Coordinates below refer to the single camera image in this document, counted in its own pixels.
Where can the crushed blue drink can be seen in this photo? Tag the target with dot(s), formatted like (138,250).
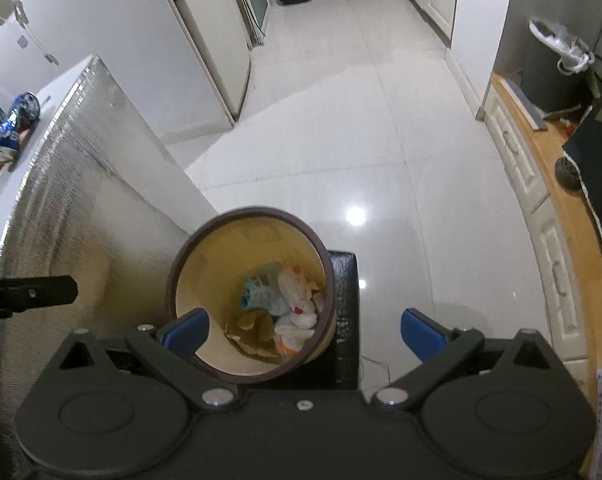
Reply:
(11,132)

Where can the torn brown paper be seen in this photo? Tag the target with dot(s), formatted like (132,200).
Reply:
(253,332)

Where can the white plastic wrapper red print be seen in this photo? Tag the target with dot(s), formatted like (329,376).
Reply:
(291,285)

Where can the black bin with white bag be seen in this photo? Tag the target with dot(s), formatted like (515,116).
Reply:
(551,75)

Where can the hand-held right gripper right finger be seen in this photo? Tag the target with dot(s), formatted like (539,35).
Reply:
(423,335)

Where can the white tissue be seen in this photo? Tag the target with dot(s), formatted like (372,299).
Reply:
(296,322)

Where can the white drawer cabinet wooden top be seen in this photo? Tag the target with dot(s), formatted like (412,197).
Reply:
(541,220)

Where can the grey flat board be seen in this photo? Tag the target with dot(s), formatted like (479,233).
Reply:
(526,105)

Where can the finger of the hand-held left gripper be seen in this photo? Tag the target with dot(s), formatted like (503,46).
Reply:
(31,291)

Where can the black stool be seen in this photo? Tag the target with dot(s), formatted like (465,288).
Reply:
(346,310)

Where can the brown rimmed cream waste bin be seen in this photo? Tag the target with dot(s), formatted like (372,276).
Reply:
(211,270)

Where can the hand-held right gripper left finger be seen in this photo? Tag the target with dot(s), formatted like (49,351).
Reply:
(186,332)

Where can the glass door cabinet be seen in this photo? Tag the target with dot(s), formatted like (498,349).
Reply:
(251,0)

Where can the white refrigerator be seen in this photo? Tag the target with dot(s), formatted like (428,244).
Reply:
(206,35)

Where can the teal paper packet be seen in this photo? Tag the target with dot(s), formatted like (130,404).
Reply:
(258,287)

